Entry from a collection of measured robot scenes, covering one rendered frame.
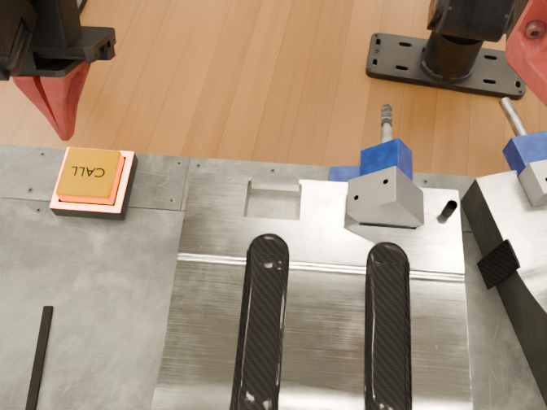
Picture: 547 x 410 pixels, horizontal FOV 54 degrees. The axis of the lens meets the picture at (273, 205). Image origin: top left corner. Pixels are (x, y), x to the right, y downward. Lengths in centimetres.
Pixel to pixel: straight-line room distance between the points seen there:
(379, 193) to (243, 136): 24
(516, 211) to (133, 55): 51
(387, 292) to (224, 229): 16
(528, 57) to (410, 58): 50
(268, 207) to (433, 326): 19
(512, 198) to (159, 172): 39
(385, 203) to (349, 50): 32
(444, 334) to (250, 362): 17
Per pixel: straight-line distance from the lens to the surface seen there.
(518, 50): 26
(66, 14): 49
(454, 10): 63
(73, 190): 62
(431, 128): 70
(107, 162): 63
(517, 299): 59
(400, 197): 48
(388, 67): 73
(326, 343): 48
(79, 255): 63
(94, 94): 74
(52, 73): 50
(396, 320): 49
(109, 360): 58
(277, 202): 54
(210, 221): 51
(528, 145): 63
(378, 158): 52
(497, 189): 61
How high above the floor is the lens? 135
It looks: 64 degrees down
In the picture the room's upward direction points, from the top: 1 degrees counter-clockwise
